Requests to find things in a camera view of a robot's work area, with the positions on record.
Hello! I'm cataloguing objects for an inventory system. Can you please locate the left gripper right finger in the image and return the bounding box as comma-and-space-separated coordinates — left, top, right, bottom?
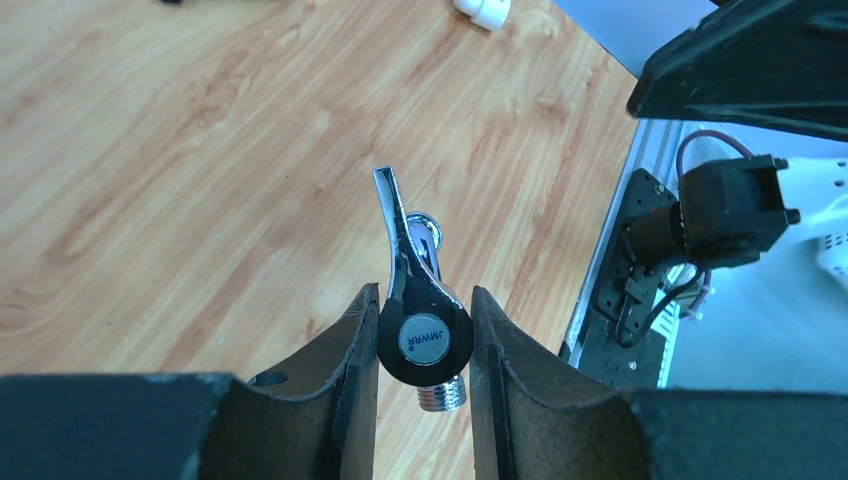
470, 287, 847, 479

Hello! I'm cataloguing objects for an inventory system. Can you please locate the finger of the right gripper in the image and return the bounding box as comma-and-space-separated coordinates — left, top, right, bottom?
627, 0, 847, 141

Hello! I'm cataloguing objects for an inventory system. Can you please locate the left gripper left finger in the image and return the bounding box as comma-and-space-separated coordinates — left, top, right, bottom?
1, 284, 379, 479

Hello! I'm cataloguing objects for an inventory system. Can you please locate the white elbow fitting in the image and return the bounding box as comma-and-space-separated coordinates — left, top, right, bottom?
452, 0, 512, 32

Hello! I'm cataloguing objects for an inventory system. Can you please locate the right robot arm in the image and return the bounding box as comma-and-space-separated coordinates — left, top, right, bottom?
627, 1, 847, 270

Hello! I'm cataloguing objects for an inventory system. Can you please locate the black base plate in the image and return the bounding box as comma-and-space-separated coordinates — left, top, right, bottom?
559, 168, 679, 389

